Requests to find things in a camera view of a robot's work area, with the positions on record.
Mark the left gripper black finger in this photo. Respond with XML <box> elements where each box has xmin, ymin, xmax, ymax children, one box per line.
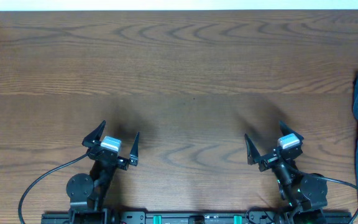
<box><xmin>82</xmin><ymin>120</ymin><xmax>106</xmax><ymax>147</ymax></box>
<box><xmin>129</xmin><ymin>132</ymin><xmax>140</xmax><ymax>166</ymax></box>

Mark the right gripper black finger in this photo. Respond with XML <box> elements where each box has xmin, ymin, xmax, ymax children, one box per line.
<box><xmin>279</xmin><ymin>121</ymin><xmax>304</xmax><ymax>141</ymax></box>
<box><xmin>244</xmin><ymin>134</ymin><xmax>260</xmax><ymax>165</ymax></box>

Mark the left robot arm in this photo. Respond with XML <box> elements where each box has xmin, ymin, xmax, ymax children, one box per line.
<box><xmin>66</xmin><ymin>121</ymin><xmax>139</xmax><ymax>224</ymax></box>

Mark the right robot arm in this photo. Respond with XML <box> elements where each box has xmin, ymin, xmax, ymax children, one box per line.
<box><xmin>244</xmin><ymin>121</ymin><xmax>328</xmax><ymax>224</ymax></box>

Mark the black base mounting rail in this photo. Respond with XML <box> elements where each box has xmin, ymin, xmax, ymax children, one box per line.
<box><xmin>41</xmin><ymin>209</ymin><xmax>352</xmax><ymax>224</ymax></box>

